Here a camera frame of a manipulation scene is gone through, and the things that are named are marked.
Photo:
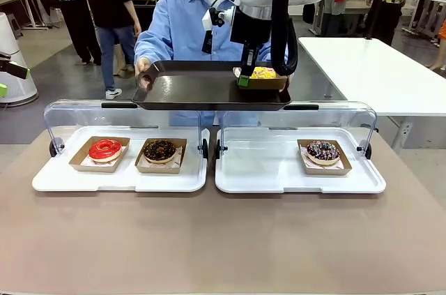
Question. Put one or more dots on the person's right hand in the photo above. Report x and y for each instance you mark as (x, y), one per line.
(141, 65)

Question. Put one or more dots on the white display tray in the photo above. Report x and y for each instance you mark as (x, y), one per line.
(265, 169)
(163, 181)

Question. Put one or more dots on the yellow sprinkled donut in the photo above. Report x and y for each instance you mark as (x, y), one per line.
(265, 72)

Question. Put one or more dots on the person in orange shorts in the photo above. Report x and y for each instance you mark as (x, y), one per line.
(442, 44)

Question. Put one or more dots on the red glazed donut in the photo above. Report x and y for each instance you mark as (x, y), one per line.
(104, 151)

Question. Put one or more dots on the person in blue shirt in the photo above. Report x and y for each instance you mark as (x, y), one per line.
(181, 19)

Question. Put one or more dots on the person in yellow floral shirt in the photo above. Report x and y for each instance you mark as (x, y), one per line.
(386, 16)

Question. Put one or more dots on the black backpack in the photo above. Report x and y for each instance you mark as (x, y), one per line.
(308, 14)

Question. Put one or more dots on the black green-tipped left gripper finger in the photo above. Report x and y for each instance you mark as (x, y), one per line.
(14, 68)
(2, 90)

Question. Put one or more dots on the brown cardboard donut box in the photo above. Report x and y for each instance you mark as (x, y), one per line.
(158, 169)
(268, 84)
(87, 166)

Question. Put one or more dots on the person's left hand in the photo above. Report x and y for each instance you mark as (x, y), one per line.
(286, 84)

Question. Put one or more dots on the black tripod pole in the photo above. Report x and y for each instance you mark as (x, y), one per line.
(373, 16)

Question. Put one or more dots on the purple sprinkled chocolate donut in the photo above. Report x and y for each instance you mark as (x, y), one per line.
(323, 152)

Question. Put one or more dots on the mannequin in light blue shirt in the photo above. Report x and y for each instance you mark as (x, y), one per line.
(73, 30)

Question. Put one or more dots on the large white table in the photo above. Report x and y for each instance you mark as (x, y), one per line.
(366, 75)

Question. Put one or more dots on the black serving tray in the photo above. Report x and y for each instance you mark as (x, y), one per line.
(198, 89)

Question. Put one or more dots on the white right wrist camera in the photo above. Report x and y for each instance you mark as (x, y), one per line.
(209, 17)

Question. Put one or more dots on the white background worktable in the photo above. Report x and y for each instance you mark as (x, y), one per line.
(355, 5)

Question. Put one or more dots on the person's right forearm blue sleeve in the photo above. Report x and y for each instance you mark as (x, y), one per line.
(150, 45)

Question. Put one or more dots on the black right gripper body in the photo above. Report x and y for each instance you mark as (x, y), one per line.
(251, 30)

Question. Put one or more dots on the black clip-on microphone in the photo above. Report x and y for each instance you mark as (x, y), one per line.
(207, 42)

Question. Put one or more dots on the clear plastic display cover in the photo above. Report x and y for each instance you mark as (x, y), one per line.
(331, 117)
(167, 117)

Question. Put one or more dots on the dark background workbench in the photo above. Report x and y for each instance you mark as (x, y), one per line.
(146, 12)

